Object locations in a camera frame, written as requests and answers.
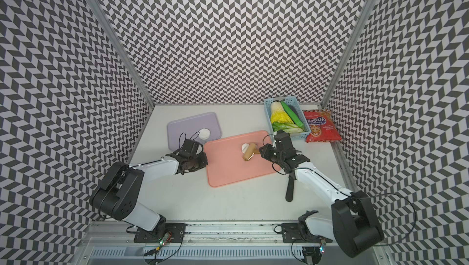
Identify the wooden dough roller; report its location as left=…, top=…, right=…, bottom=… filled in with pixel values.
left=243, top=143, right=260, bottom=161

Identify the white dough piece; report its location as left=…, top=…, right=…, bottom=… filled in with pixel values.
left=241, top=143, right=249, bottom=153

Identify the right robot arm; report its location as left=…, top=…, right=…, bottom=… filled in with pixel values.
left=259, top=131, right=384, bottom=258

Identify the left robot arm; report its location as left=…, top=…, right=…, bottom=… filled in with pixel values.
left=89, top=139, right=208, bottom=236

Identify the round white dough disc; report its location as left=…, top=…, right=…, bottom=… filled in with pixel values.
left=199, top=128, right=211, bottom=140

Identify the green lettuce leaf toy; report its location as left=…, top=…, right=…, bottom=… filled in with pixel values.
left=272, top=122, right=304, bottom=134

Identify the lavender tray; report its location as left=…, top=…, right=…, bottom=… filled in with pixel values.
left=167, top=112, right=222, bottom=151

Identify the green cucumber toy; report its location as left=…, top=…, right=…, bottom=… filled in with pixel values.
left=280, top=101, right=304, bottom=129

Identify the yellow napa cabbage toy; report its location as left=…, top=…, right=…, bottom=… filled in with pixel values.
left=270, top=101, right=293, bottom=124

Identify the red snack bag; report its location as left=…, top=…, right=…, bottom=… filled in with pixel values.
left=304, top=110, right=342, bottom=143

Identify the light blue plastic basket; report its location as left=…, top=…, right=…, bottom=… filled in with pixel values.
left=264, top=96, right=311, bottom=140

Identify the black handled scraper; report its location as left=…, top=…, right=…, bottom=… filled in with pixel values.
left=285, top=173, right=296, bottom=202

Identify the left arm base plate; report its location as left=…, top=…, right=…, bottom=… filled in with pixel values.
left=133, top=222, right=187, bottom=244

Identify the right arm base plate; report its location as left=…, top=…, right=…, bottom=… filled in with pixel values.
left=280, top=222, right=333, bottom=244

